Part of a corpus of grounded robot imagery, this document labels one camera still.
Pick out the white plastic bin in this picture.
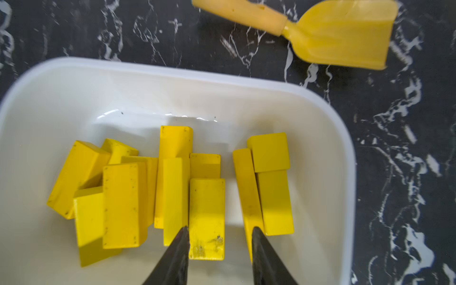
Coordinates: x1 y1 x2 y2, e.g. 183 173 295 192
1 58 356 285

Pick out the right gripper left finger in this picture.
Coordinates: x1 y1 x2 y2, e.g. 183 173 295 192
143 226 190 285

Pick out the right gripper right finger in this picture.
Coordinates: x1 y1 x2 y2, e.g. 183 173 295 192
252 227 298 285

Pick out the yellow toy shovel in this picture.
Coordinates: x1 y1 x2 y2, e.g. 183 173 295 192
192 1 399 70

